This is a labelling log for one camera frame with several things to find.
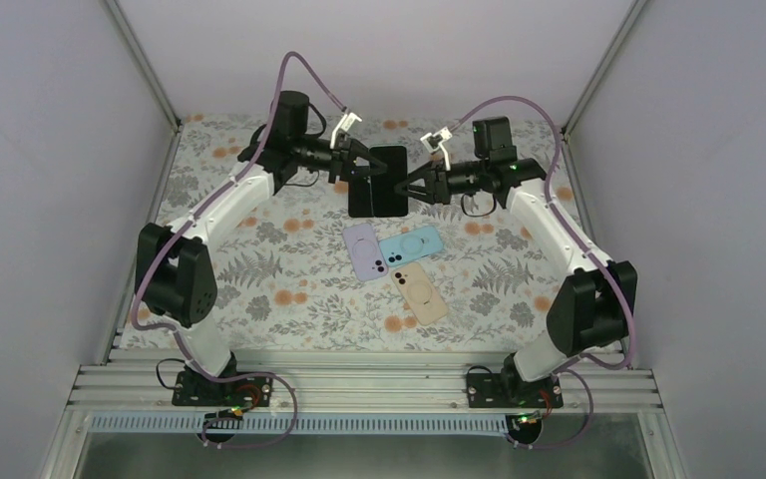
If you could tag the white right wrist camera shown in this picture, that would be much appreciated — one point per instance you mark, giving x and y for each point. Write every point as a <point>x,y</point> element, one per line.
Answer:
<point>436,146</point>

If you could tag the lilac phone case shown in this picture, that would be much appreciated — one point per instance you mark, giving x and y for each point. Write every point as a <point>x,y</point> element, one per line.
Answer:
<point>364,252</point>

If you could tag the light blue phone case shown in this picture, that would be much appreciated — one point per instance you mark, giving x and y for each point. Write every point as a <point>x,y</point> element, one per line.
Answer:
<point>411,246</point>

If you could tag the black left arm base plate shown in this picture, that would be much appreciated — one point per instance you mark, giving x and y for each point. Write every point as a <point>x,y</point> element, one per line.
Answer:
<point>193,390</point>

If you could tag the aluminium corner frame post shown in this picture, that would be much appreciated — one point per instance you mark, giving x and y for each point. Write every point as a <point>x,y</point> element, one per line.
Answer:
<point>598,76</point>
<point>143,63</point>

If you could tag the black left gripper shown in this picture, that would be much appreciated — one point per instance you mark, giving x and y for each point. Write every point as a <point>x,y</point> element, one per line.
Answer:
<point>345,151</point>

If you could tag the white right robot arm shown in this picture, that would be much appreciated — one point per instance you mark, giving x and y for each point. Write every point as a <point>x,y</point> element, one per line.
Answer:
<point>594,304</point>

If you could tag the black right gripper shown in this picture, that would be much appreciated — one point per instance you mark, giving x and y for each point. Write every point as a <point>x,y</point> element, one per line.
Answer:
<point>437,177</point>

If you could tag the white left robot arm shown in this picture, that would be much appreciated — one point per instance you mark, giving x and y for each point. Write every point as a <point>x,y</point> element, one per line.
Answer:
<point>176,288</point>

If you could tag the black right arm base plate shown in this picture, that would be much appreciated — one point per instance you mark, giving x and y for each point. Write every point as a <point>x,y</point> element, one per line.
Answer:
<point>489,390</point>

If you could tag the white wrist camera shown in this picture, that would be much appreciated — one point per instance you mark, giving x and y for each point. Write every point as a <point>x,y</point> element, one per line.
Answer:
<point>343,126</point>
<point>436,146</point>

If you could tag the aluminium corner frame post right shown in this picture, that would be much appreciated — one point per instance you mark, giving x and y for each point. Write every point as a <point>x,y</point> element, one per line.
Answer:
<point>598,76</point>

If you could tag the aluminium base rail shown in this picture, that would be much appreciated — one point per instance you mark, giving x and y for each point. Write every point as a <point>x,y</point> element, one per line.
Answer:
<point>356,382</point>

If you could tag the beige phone case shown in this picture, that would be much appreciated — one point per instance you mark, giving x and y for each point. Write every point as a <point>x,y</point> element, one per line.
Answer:
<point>419,292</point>

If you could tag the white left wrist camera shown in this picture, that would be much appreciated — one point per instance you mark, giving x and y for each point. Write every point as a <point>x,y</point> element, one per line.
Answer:
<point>343,126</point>

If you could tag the black phone case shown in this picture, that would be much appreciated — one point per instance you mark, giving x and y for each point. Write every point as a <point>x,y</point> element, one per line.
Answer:
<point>360,200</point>

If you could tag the dark teal smartphone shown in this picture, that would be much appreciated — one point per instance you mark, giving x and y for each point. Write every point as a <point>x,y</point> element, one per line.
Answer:
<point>385,202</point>

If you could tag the aluminium corner frame post left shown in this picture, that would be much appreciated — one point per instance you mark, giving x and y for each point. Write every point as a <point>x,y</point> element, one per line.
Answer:
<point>143,63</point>

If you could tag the slotted grey cable duct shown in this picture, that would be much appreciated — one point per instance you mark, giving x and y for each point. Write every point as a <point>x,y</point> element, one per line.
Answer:
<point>305,423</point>

